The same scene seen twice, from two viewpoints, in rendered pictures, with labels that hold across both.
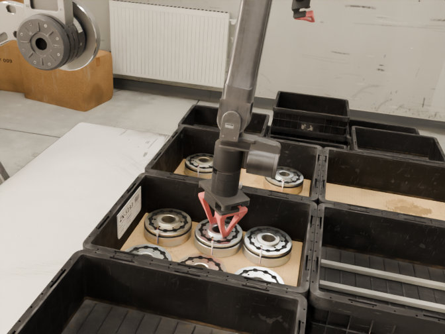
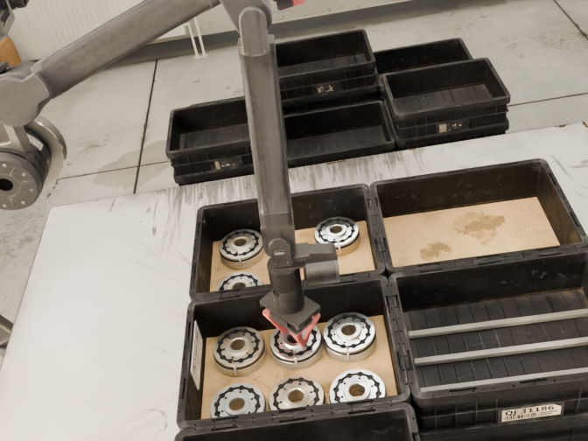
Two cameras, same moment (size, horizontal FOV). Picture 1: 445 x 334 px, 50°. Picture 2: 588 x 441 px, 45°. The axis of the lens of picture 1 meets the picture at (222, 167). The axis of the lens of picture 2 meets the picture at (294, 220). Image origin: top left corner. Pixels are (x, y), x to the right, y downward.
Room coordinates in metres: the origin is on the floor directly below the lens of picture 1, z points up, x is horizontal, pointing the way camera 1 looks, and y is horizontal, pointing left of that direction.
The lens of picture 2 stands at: (-0.08, 0.05, 1.93)
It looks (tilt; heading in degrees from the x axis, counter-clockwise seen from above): 40 degrees down; 354
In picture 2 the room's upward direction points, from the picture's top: 11 degrees counter-clockwise
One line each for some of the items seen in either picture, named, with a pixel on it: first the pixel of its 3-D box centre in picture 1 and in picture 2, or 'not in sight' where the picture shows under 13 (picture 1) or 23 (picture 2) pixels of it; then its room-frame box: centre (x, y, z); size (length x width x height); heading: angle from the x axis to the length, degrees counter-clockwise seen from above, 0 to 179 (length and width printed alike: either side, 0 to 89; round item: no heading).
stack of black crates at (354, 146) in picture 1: (386, 185); (444, 137); (2.03, -0.79, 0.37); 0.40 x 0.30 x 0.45; 81
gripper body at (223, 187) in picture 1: (224, 182); (288, 297); (0.85, -0.01, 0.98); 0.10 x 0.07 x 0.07; 33
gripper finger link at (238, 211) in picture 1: (224, 214); (297, 325); (0.84, -0.01, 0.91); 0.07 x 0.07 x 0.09; 33
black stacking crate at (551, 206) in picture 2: (400, 207); (471, 233); (1.00, -0.43, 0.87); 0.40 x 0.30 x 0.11; 79
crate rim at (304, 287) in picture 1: (210, 226); (290, 349); (0.78, 0.01, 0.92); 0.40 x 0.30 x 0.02; 79
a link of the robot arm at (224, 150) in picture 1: (231, 156); (287, 272); (0.85, -0.02, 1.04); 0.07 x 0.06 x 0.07; 80
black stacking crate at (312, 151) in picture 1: (238, 179); (288, 258); (1.07, -0.04, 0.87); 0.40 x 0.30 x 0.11; 79
